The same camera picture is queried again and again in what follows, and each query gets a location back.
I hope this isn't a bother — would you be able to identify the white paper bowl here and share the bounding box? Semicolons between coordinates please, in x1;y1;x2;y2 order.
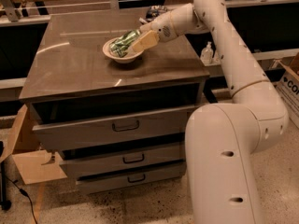
102;38;142;63

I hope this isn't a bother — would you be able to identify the grey metal railing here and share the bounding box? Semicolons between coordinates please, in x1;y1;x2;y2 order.
0;0;299;103

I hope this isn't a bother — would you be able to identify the right clear sanitizer bottle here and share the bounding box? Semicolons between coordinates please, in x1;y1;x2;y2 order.
212;50;220;63

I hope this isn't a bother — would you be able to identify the grey drawer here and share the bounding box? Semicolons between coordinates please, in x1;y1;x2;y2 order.
33;105;196;151
60;134;185;179
76;160;186;194

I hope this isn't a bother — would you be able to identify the blue white chip bag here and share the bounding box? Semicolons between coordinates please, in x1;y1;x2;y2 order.
139;5;168;24

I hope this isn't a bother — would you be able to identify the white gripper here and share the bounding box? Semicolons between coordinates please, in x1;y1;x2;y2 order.
128;12;180;53

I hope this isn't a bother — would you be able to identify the bottom grey drawer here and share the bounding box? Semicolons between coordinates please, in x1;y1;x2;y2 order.
76;160;186;194

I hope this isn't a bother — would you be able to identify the white printed cardboard box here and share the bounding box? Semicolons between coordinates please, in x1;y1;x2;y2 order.
277;53;299;128

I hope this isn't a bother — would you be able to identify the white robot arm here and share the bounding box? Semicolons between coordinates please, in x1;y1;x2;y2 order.
131;0;289;224

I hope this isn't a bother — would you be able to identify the middle grey drawer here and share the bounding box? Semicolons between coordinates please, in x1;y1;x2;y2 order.
60;134;185;179

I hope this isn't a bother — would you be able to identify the left clear sanitizer bottle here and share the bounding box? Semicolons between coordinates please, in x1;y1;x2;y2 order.
200;41;213;64

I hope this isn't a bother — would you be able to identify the grey drawer cabinet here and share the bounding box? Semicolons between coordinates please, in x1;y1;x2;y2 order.
19;7;210;195

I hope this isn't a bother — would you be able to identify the black cable on floor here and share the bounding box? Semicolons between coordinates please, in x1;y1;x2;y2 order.
5;175;39;224

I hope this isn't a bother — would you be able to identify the brown cardboard box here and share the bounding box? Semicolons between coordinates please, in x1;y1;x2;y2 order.
1;105;66;185

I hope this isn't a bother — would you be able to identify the black stand base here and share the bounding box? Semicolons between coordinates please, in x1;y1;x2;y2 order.
0;140;13;212

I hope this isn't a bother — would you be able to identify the clear sanitizer bottle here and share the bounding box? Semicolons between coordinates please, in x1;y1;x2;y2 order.
200;41;213;64
212;50;220;63

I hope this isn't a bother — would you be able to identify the top grey drawer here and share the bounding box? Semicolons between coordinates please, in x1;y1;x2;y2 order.
33;105;196;151

